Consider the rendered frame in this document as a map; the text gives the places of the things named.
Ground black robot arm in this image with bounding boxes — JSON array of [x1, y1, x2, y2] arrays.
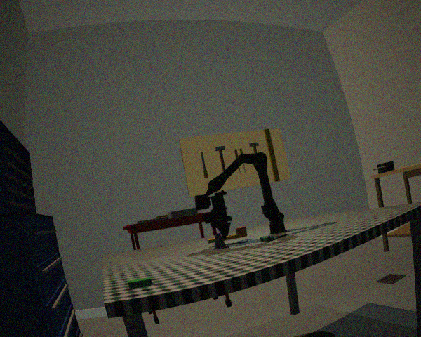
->
[[194, 152, 286, 234]]

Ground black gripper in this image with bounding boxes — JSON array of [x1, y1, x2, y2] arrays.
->
[[211, 205, 232, 239]]

